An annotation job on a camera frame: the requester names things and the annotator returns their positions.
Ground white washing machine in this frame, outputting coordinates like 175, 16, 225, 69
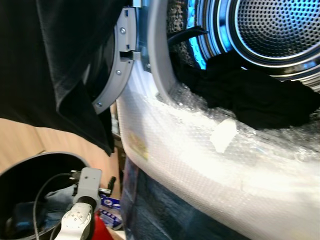
116, 0, 320, 240

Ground black crumpled clothes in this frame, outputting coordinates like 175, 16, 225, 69
172, 50, 320, 131

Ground blue white printed package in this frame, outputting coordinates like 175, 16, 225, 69
99, 194, 124, 228

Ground red plastic object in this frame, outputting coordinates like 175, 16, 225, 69
91, 215, 127, 240

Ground dark blue denim cloth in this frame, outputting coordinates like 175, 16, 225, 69
121, 159, 253, 240

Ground blue jeans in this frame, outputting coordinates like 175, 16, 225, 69
9, 186, 76, 236

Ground grey round laundry basket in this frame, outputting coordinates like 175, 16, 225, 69
0, 151, 103, 240

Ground clear bubble wrap sheet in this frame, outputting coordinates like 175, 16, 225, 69
116, 75, 320, 240

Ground white tape piece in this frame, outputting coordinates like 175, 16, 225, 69
209, 118, 239, 154

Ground grey washer door seal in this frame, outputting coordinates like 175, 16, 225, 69
146, 0, 236, 108

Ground black hanging garment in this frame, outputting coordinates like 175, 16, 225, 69
0, 0, 132, 156

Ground perforated steel washer drum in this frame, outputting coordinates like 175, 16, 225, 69
227, 0, 320, 68

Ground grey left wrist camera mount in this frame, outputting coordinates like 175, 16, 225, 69
72, 167, 104, 201

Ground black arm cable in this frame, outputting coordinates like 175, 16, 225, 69
31, 170, 82, 240

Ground grey washer door frame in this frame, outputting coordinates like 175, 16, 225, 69
92, 7, 139, 116

